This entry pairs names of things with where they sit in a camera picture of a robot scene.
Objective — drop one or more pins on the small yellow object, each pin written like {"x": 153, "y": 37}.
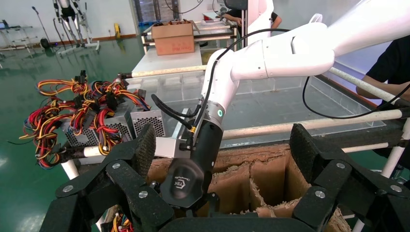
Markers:
{"x": 117, "y": 30}

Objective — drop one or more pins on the plain silver metal box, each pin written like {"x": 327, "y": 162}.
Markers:
{"x": 169, "y": 149}

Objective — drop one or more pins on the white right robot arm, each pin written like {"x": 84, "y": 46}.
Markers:
{"x": 288, "y": 54}

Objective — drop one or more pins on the clear acrylic tray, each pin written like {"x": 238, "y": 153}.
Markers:
{"x": 272, "y": 99}

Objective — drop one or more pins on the humanoid robot on stand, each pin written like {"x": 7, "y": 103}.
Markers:
{"x": 68, "y": 12}

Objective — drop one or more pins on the bare person forearm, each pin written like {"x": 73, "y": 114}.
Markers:
{"x": 378, "y": 89}

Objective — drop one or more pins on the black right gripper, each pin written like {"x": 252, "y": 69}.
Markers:
{"x": 198, "y": 160}

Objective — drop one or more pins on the worn brown cardboard box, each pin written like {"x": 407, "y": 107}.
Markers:
{"x": 266, "y": 179}

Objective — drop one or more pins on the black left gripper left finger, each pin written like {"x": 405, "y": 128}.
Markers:
{"x": 125, "y": 182}

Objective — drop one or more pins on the white robot torso column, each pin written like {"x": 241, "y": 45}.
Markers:
{"x": 259, "y": 19}

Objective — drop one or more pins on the person in black shirt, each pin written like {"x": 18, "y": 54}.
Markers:
{"x": 234, "y": 13}
{"x": 394, "y": 60}

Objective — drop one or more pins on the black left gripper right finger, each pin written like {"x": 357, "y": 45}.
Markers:
{"x": 333, "y": 182}

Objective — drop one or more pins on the clean brown cardboard box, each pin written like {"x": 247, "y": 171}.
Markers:
{"x": 173, "y": 40}

